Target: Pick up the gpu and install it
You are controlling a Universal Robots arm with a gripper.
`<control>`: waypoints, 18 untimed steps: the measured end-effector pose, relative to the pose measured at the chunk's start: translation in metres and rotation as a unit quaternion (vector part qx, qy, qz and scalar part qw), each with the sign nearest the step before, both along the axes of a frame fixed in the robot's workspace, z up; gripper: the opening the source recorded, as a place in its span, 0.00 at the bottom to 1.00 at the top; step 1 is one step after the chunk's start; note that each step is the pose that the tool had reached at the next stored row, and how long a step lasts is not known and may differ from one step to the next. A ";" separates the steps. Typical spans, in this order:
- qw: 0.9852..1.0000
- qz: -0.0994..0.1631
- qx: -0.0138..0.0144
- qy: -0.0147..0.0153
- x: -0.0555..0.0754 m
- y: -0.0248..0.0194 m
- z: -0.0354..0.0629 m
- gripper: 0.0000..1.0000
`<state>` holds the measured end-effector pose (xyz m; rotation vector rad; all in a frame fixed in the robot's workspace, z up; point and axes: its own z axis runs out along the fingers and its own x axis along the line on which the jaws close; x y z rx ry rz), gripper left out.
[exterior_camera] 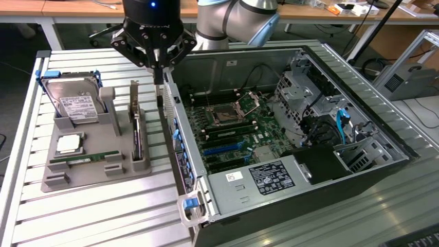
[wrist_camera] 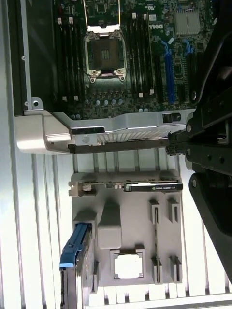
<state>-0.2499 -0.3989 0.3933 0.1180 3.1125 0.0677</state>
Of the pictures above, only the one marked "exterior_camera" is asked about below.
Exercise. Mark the black expansion slot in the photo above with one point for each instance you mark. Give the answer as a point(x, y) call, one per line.
point(226, 164)
point(220, 143)

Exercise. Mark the CPU socket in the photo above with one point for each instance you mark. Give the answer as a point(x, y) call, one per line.
point(225, 115)

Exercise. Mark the black office chair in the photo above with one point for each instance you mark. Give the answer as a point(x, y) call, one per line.
point(103, 32)

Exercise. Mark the hard disk in blue carrier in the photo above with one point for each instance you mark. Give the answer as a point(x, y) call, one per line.
point(74, 90)

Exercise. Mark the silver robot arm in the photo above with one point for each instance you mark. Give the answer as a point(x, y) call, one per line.
point(220, 20)

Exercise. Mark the blue expansion slot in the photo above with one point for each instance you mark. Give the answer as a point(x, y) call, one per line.
point(221, 149)

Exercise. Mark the silver chipset heatsink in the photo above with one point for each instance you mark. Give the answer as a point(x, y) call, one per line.
point(266, 154)

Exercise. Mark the open black PC case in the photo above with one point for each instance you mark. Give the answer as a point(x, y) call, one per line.
point(241, 229)

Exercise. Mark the metal socket cover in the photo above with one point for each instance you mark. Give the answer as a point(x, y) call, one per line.
point(249, 103)

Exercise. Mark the green motherboard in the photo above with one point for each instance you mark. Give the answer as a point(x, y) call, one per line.
point(268, 128)

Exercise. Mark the grey power supply with label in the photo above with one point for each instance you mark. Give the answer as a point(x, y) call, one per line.
point(233, 195)

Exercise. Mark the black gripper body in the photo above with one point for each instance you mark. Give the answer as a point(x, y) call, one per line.
point(153, 15)

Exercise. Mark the grey computer tower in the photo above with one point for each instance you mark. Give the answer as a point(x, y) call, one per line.
point(412, 82)

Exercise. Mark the blue case latch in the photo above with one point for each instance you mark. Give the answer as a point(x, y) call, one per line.
point(190, 203)

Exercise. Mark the grey plastic parts rack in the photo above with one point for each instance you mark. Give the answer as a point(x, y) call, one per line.
point(97, 144)

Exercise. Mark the silver metal disk bay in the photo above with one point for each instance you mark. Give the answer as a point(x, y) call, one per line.
point(296, 97)

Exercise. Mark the thin metal locking lever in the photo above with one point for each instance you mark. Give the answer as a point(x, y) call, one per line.
point(208, 99)

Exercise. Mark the graphics card with metal bracket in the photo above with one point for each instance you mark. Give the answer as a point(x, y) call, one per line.
point(137, 128)

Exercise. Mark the orange packet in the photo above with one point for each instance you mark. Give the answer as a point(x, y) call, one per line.
point(333, 10)

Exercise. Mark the small white box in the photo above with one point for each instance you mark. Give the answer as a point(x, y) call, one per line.
point(365, 10)

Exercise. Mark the black keyboard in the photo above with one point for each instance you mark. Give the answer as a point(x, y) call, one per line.
point(418, 242)

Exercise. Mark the small blue slot clip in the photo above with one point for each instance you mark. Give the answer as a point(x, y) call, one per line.
point(177, 134)

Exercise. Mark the green RAM stick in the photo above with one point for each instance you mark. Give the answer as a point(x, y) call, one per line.
point(82, 157)

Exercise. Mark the aluminium profile frame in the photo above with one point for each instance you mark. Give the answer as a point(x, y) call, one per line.
point(429, 36)

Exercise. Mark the silver CPU chip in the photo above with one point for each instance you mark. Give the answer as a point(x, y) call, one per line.
point(69, 144)

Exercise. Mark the black stand pole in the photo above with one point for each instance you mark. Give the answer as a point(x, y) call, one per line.
point(377, 28)

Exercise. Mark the black RAM stick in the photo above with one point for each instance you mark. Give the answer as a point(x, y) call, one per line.
point(226, 133)

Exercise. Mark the wooden desk white frame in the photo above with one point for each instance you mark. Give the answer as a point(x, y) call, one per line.
point(27, 10)
point(316, 14)

